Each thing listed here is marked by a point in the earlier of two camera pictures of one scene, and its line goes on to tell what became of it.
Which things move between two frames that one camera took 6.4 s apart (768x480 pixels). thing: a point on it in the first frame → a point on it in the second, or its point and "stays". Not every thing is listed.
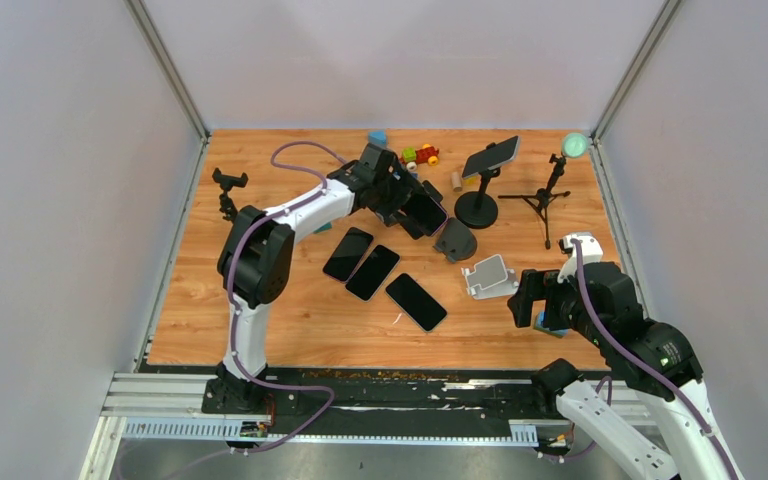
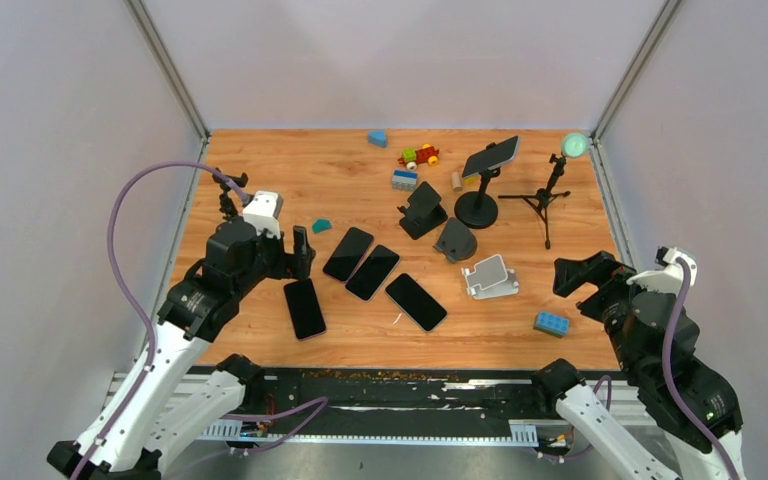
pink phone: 348,253 stays
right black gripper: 537,284 → 600,268
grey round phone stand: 456,241 stays
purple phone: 425,213 → 305,309
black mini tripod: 540,200 stays
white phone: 372,272 stays
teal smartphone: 416,302 stays
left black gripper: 405,188 → 289,265
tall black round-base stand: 478,209 stays
